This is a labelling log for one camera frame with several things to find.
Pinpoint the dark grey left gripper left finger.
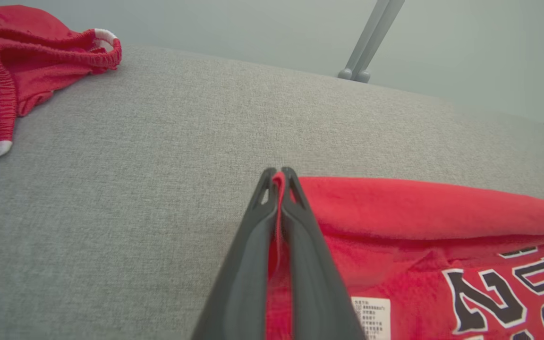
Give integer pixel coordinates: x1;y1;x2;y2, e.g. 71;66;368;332
191;167;280;340

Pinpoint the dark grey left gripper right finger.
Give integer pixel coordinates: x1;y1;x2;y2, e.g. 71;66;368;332
279;166;367;340

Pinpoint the red white jersey shirt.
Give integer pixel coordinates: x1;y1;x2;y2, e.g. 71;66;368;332
265;171;544;340

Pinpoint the red shorts white trim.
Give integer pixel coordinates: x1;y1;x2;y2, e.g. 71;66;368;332
0;5;122;167

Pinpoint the grey double partition post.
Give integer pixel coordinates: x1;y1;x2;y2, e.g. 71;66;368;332
338;0;406;84

